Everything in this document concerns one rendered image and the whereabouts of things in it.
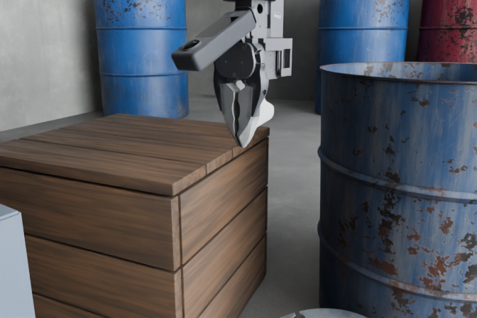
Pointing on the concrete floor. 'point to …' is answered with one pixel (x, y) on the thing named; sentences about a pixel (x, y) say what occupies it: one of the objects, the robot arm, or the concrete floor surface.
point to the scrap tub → (399, 189)
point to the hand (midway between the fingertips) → (238, 139)
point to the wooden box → (140, 217)
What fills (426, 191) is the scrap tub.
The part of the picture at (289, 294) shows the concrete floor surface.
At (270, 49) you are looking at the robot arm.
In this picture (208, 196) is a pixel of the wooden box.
